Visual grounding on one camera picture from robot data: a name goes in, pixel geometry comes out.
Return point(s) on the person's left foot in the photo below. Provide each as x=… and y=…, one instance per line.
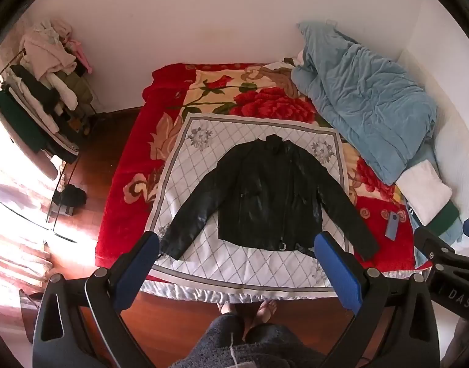
x=226, y=308

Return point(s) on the blue rectangular device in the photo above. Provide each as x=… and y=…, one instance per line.
x=392, y=226

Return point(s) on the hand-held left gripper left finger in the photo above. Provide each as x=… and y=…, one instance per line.
x=136, y=266

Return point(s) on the person's right forearm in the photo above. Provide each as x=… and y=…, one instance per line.
x=462, y=343

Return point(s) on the light blue duvet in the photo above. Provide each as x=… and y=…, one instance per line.
x=368, y=103

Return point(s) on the black cloth bundle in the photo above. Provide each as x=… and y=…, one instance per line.
x=69, y=197

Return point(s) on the metal clothes rack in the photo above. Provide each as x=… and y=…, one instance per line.
x=62, y=168

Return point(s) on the green folded cloth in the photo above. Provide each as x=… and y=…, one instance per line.
x=447, y=218

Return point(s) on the dark green garment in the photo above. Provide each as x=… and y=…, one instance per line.
x=20, y=119

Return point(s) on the olive padded jacket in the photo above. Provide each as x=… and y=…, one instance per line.
x=79, y=88

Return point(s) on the person's grey fleece clothing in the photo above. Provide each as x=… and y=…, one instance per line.
x=250, y=347

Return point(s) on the white hanging garment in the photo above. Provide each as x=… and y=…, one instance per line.
x=64, y=92

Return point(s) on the white lattice print sheet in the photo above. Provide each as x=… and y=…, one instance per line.
x=204, y=153

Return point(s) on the person's foot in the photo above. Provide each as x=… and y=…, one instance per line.
x=226, y=308
x=264, y=312

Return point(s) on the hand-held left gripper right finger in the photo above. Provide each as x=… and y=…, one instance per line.
x=340, y=272

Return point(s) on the black leather jacket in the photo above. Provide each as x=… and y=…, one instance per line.
x=265, y=195

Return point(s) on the white folded towel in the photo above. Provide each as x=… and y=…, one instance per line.
x=424, y=191

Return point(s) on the person's right foot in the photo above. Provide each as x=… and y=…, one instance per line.
x=264, y=312

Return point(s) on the red floral blanket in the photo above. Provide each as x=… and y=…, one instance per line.
x=127, y=168

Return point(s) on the pile of pale pink clothes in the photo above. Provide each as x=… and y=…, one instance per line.
x=46, y=51

